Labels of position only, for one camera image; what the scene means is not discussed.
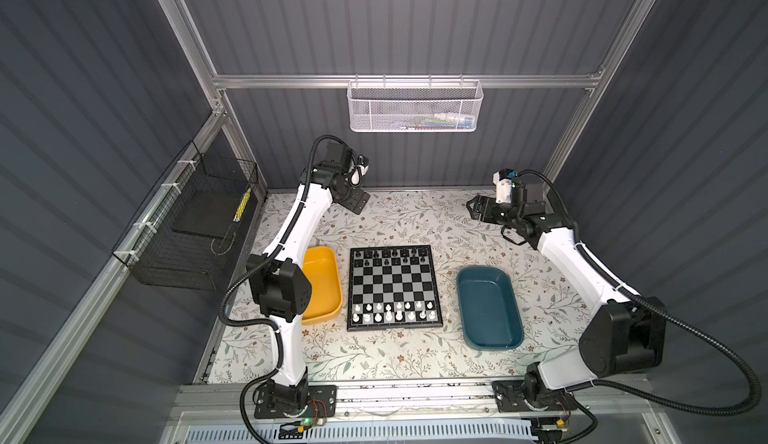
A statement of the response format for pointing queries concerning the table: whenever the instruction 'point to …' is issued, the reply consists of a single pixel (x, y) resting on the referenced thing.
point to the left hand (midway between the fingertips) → (348, 194)
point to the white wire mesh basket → (414, 106)
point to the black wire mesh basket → (181, 237)
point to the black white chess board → (392, 287)
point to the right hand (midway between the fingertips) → (483, 205)
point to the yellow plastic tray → (323, 268)
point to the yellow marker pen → (238, 214)
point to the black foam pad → (208, 212)
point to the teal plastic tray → (489, 310)
